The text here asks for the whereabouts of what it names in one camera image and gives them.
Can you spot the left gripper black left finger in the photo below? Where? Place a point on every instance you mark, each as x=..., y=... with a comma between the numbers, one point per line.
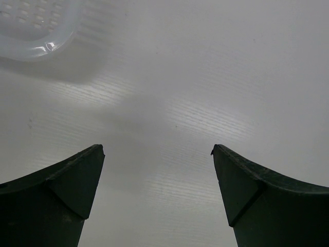
x=49, y=207

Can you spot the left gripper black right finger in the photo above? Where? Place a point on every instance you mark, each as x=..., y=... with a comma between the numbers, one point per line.
x=266, y=208

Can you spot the white plastic basket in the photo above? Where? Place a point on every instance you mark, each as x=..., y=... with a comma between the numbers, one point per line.
x=39, y=30

